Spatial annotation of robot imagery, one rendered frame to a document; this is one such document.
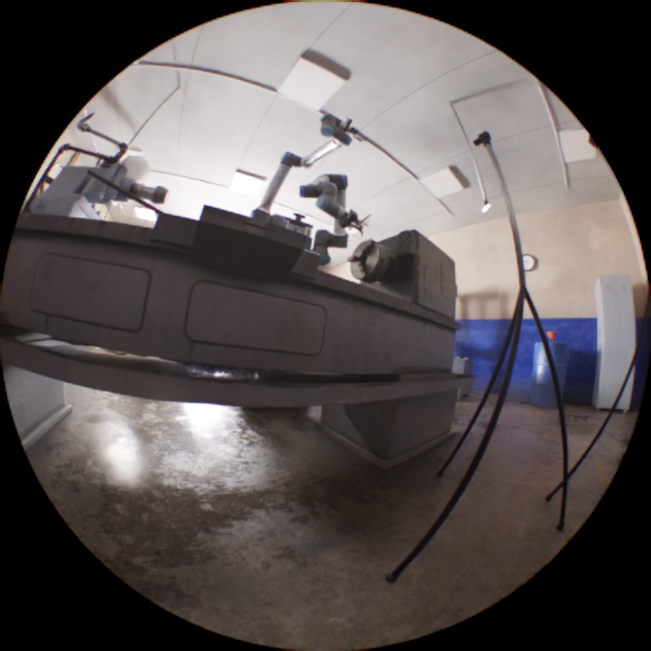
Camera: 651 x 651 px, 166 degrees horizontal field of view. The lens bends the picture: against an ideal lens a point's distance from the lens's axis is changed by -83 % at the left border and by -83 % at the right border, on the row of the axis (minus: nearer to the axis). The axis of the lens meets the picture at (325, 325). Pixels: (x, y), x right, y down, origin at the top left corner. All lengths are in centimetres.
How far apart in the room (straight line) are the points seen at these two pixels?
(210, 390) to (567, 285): 459
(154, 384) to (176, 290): 28
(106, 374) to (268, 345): 48
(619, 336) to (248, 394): 408
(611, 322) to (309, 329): 389
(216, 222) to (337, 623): 96
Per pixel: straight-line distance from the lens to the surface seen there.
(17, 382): 114
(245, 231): 60
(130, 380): 56
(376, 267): 125
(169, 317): 69
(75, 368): 61
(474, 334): 457
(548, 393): 359
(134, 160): 466
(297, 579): 66
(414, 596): 69
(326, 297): 82
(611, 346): 395
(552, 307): 440
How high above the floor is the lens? 58
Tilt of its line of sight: 5 degrees up
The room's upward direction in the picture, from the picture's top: 7 degrees clockwise
